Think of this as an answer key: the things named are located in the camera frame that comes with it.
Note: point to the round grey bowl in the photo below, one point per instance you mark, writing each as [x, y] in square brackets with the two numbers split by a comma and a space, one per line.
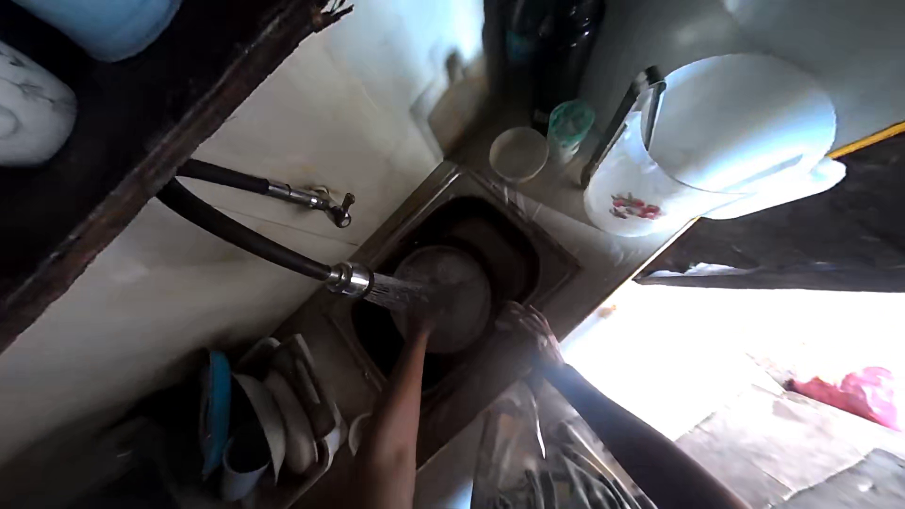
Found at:
[452, 307]

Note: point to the rough dark wooden shelf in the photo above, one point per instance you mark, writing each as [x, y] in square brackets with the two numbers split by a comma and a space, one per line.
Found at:
[141, 155]

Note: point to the person's right forearm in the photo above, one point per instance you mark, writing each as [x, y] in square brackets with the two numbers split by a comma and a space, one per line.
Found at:
[626, 431]

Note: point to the round cream bowl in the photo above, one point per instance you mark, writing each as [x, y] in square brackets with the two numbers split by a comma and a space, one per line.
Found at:
[518, 154]

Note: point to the person's right hand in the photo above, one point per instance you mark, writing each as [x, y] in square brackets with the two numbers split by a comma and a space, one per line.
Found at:
[532, 331]

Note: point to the dark bottle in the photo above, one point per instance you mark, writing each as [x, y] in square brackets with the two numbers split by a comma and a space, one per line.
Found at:
[565, 63]

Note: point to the white tub with red flowers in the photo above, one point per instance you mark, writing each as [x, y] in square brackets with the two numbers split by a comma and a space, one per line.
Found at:
[742, 127]

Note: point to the translucent green cup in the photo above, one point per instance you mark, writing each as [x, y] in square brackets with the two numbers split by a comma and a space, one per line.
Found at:
[570, 127]

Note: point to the person's body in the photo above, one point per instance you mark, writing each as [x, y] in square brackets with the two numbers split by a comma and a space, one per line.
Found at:
[541, 459]

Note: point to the white container with grey pattern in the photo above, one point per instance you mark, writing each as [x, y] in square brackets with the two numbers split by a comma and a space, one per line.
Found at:
[35, 117]

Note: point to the person's right fingers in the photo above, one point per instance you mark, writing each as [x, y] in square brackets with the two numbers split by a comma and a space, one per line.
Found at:
[522, 317]

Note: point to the black pipe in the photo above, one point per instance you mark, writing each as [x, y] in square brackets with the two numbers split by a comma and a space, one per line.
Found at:
[223, 175]

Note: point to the person's left forearm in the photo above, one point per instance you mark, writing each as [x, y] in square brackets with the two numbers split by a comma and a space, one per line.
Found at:
[399, 417]

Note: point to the metal sink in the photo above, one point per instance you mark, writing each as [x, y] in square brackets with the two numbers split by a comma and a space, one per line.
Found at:
[505, 212]

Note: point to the person's left hand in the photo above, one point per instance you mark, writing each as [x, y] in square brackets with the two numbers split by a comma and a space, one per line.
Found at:
[420, 319]

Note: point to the light blue container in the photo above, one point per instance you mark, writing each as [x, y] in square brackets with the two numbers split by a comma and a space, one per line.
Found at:
[117, 25]

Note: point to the pink plastic bag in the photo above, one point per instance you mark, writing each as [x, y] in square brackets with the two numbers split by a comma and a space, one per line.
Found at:
[859, 396]

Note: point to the dark metal tongs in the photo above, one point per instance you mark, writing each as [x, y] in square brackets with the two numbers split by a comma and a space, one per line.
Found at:
[622, 121]

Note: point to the stack of dishes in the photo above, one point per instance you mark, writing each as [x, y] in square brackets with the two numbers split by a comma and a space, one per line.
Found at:
[283, 417]

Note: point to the chrome tap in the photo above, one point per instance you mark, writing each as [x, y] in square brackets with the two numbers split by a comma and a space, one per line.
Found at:
[325, 202]

